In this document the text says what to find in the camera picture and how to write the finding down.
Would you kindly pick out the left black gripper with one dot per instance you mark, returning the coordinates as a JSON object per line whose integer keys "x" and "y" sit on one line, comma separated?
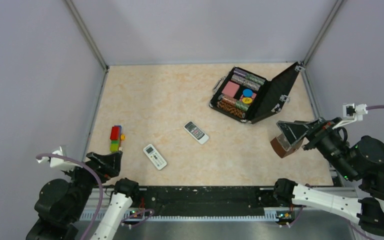
{"x": 110, "y": 164}

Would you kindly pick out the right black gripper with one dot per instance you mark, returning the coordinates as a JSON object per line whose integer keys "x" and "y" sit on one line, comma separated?
{"x": 295, "y": 130}

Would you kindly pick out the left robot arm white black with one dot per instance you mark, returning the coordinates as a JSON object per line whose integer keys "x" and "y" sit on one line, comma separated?
{"x": 61, "y": 202}

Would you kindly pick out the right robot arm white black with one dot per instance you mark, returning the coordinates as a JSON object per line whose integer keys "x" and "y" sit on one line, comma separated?
{"x": 362, "y": 162}

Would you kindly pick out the white remote control with screen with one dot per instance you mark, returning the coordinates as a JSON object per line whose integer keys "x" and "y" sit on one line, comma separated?
{"x": 155, "y": 157}

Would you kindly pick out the yellow dealer chip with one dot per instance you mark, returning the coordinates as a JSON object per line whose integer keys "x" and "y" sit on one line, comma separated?
{"x": 247, "y": 100}

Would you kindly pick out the blue dealer chip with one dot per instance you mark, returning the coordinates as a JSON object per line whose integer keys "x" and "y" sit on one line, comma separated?
{"x": 247, "y": 93}

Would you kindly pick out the green chip stack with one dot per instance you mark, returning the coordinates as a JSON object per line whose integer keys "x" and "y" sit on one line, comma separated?
{"x": 242, "y": 106}

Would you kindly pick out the black poker chip case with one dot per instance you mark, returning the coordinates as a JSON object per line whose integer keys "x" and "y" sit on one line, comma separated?
{"x": 269, "y": 96}

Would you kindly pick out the orange black chip row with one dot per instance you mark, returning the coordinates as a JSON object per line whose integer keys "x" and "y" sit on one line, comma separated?
{"x": 227, "y": 104}

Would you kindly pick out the pink card deck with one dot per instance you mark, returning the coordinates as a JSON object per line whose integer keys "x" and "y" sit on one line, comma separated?
{"x": 230, "y": 89}

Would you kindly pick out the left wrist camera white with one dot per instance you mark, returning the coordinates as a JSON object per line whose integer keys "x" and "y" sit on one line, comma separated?
{"x": 58, "y": 163}

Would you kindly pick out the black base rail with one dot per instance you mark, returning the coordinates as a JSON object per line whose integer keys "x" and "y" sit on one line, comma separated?
{"x": 209, "y": 201}

